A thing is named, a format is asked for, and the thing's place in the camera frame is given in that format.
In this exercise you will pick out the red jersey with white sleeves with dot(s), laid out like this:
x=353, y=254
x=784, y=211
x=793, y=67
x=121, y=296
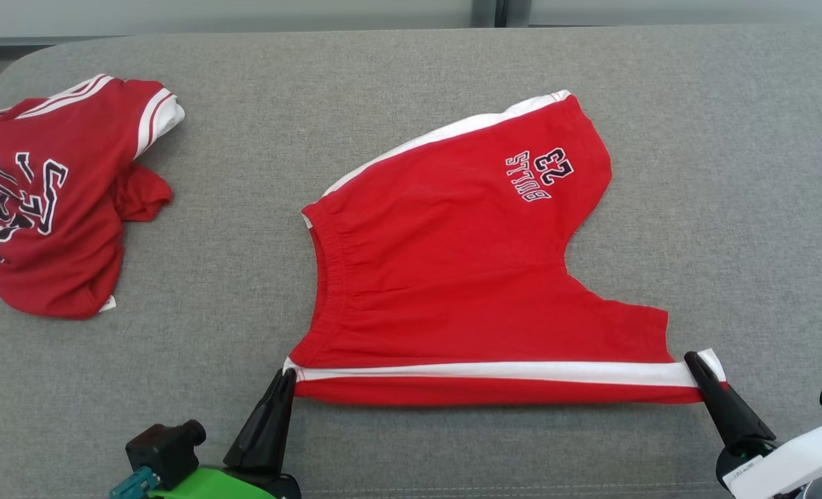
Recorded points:
x=71, y=263

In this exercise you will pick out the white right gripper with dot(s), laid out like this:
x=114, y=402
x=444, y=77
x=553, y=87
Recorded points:
x=792, y=464

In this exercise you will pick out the red shorts with white stripe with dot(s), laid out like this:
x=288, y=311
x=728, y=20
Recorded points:
x=452, y=277

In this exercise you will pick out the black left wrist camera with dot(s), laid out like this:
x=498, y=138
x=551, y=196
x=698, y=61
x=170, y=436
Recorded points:
x=161, y=450

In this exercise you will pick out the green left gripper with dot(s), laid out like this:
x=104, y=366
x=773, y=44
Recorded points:
x=210, y=485

